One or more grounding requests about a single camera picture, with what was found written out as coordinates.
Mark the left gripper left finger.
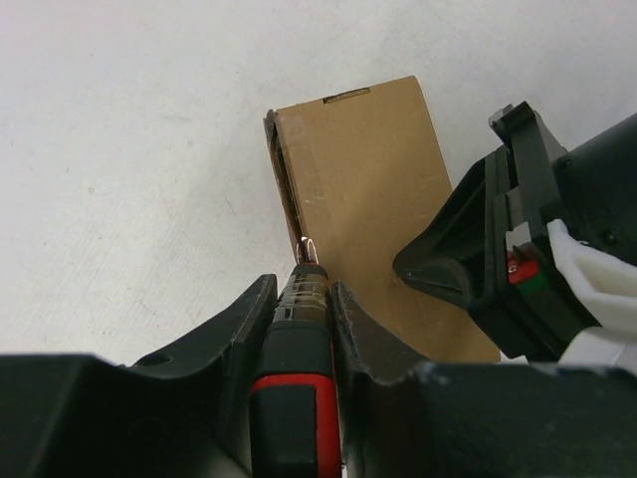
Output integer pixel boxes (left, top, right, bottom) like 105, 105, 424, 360
1, 274, 277, 477

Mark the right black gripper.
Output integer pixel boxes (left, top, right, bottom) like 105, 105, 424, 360
393, 102, 597, 359

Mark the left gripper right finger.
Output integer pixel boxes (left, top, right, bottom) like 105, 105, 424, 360
332, 283, 636, 477

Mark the red black utility knife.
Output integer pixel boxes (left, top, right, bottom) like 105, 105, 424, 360
249, 237, 341, 477

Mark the brown cardboard express box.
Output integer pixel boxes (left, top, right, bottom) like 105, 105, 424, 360
208, 74, 502, 478

